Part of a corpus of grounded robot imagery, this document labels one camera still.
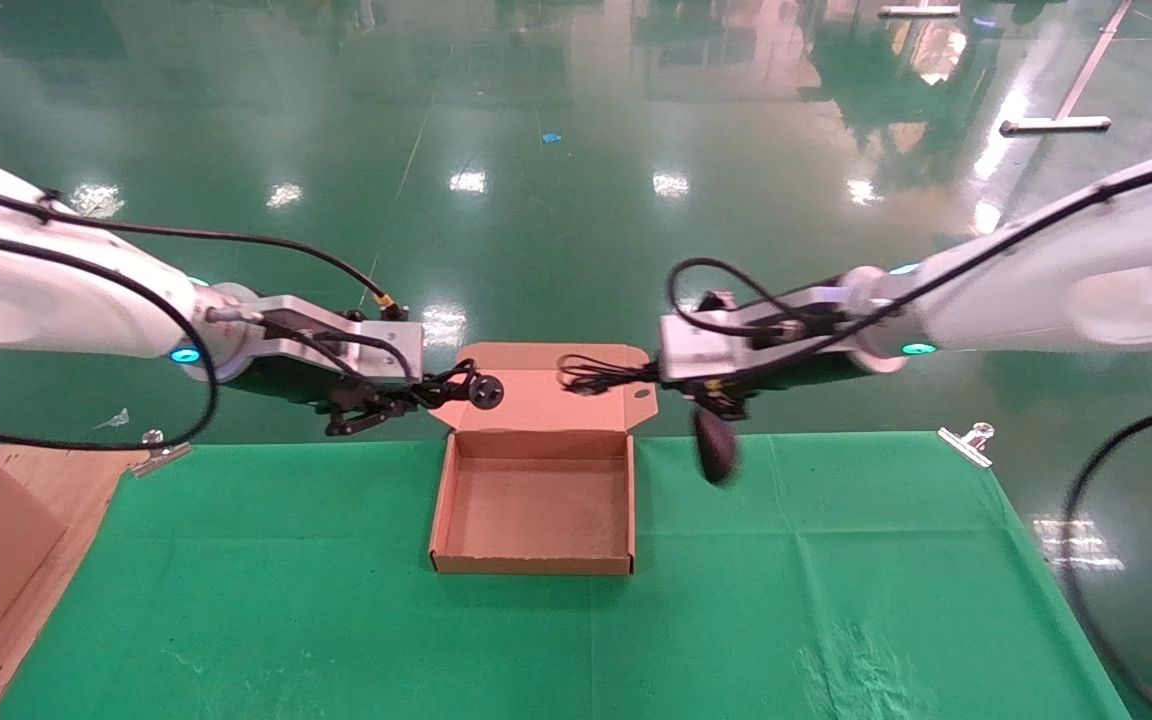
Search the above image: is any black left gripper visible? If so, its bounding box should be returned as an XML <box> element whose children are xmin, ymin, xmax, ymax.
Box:
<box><xmin>254</xmin><ymin>297</ymin><xmax>437</xmax><ymax>438</ymax></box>

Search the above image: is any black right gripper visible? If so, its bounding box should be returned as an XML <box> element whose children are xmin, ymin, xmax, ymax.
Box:
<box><xmin>684</xmin><ymin>283</ymin><xmax>852</xmax><ymax>421</ymax></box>

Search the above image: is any black USB cable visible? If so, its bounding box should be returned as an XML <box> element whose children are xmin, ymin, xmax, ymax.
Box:
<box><xmin>556</xmin><ymin>352</ymin><xmax>742</xmax><ymax>489</ymax></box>

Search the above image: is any black cable bundle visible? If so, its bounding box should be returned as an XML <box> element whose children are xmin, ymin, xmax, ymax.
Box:
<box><xmin>414</xmin><ymin>362</ymin><xmax>505</xmax><ymax>413</ymax></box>

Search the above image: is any open brown cardboard box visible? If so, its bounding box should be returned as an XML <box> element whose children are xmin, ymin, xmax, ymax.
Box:
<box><xmin>428</xmin><ymin>342</ymin><xmax>659</xmax><ymax>578</ymax></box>

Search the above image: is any metal binder clip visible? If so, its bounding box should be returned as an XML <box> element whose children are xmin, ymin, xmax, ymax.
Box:
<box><xmin>938</xmin><ymin>422</ymin><xmax>995</xmax><ymax>469</ymax></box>
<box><xmin>129</xmin><ymin>430</ymin><xmax>192</xmax><ymax>478</ymax></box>

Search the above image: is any green table cloth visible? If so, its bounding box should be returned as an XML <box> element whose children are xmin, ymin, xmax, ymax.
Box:
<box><xmin>0</xmin><ymin>432</ymin><xmax>1132</xmax><ymax>720</ymax></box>

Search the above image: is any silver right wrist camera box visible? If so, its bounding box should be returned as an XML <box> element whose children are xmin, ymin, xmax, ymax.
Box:
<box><xmin>658</xmin><ymin>310</ymin><xmax>739</xmax><ymax>384</ymax></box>

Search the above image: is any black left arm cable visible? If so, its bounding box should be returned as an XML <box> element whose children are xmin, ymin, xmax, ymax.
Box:
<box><xmin>0</xmin><ymin>178</ymin><xmax>427</xmax><ymax>453</ymax></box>

